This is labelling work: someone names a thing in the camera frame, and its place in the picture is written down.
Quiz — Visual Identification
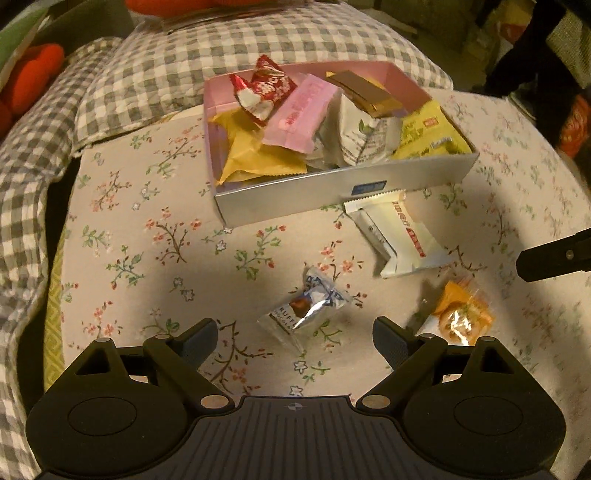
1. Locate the grey checkered cushion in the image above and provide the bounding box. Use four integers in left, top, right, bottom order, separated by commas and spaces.
73, 2, 454, 151

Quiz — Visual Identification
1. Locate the pink silver shallow box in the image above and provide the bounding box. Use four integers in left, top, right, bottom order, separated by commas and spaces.
204, 61, 479, 227

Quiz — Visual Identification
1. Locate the red candy pack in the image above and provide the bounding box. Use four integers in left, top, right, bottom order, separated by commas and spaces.
229, 55, 297, 126

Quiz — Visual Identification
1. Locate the white bar snack pack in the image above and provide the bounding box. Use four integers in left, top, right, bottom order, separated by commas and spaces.
345, 190, 449, 279

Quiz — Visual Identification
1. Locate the silver truffle candy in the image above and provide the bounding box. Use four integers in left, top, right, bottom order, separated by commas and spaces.
256, 267, 353, 353

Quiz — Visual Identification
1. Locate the square yellow snack pack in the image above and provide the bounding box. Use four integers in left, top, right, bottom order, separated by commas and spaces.
391, 99, 472, 160

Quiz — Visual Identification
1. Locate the floral tablecloth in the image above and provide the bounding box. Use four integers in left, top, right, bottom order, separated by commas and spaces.
44, 90, 590, 479

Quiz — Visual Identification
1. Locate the small orange cushion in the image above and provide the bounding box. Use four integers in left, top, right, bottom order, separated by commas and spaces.
1, 43, 65, 138

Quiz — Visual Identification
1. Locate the grey checkered sofa cover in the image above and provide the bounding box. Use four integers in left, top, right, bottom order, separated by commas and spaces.
1, 37, 121, 479

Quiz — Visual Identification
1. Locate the orange cracker pack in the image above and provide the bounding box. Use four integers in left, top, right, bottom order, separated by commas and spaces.
417, 278, 495, 346

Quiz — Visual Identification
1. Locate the white triangular snack pack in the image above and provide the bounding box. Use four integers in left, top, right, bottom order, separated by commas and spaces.
317, 93, 402, 168

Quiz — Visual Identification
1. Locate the gold snack bar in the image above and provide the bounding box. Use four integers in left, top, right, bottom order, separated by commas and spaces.
325, 70, 406, 118

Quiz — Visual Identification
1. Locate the orange pumpkin cushion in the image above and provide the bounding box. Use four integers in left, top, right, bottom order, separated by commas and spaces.
124, 0, 259, 18

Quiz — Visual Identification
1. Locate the long yellow snack pack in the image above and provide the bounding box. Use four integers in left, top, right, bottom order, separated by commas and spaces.
324, 69, 387, 91

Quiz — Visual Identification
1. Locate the pink snack bar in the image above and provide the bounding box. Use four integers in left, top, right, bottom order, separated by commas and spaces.
262, 75, 339, 155

